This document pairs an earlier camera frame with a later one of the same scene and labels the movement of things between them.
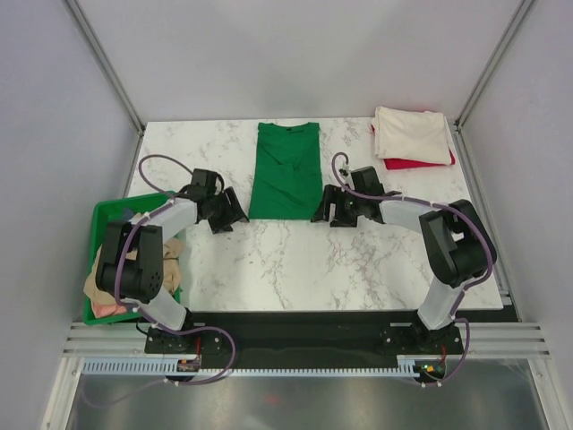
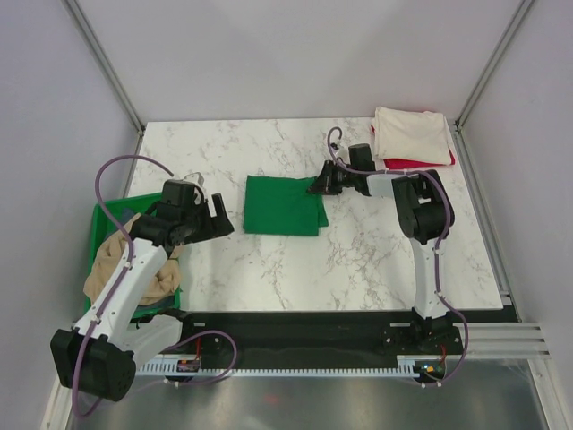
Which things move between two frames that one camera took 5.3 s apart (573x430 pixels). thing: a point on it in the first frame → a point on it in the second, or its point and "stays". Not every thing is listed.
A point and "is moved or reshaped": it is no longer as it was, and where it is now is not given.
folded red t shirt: [398, 163] stays
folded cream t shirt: [412, 135] stays
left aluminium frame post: [89, 37] stays
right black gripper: [331, 194] → [324, 183]
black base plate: [295, 339] stays
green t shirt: [286, 178] is moved or reshaped
